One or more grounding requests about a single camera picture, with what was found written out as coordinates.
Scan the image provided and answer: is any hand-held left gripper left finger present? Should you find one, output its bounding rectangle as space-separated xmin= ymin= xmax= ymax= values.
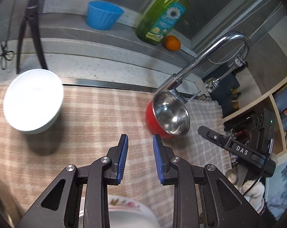
xmin=17 ymin=134 xmax=129 ymax=228

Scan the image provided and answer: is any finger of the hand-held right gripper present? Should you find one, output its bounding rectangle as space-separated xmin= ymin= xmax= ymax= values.
xmin=198 ymin=125 xmax=233 ymax=149

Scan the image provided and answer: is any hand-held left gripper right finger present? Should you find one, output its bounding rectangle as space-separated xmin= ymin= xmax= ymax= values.
xmin=152 ymin=134 xmax=268 ymax=228

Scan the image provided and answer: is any small red steel bowl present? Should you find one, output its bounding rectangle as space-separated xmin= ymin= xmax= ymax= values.
xmin=145 ymin=91 xmax=190 ymax=139

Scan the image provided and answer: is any large pink floral plate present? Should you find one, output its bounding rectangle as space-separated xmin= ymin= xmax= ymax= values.
xmin=108 ymin=195 xmax=161 ymax=228

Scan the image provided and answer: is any light blue bowl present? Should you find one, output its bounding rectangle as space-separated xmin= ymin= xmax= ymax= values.
xmin=3 ymin=69 xmax=64 ymax=135

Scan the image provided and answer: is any person's right hand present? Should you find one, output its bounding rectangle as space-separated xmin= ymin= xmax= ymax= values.
xmin=225 ymin=167 xmax=266 ymax=215

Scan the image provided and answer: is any dark blue knife holder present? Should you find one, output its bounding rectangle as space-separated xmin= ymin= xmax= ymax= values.
xmin=209 ymin=70 xmax=242 ymax=120

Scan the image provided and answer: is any marble print picture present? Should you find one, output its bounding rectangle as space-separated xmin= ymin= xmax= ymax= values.
xmin=264 ymin=155 xmax=287 ymax=220

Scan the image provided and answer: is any beige checkered cloth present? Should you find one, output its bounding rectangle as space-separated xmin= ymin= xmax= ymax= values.
xmin=0 ymin=84 xmax=226 ymax=228

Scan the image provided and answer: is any wooden shelf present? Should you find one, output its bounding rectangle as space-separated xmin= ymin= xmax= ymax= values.
xmin=223 ymin=75 xmax=287 ymax=158

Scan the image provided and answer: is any chrome faucet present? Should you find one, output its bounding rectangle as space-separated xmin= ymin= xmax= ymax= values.
xmin=155 ymin=32 xmax=252 ymax=99

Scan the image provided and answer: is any orange fruit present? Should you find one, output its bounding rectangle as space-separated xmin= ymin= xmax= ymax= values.
xmin=164 ymin=35 xmax=181 ymax=52

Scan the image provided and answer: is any green dish soap bottle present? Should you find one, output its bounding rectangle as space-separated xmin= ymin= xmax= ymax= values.
xmin=136 ymin=0 xmax=204 ymax=46

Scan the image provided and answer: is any blue ribbed plastic cup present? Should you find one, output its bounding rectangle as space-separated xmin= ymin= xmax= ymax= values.
xmin=87 ymin=1 xmax=124 ymax=31

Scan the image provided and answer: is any chrome sprayer hose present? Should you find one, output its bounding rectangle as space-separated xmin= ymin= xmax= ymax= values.
xmin=204 ymin=59 xmax=249 ymax=93

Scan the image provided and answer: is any black ring light cable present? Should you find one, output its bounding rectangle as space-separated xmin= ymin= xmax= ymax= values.
xmin=0 ymin=40 xmax=15 ymax=78

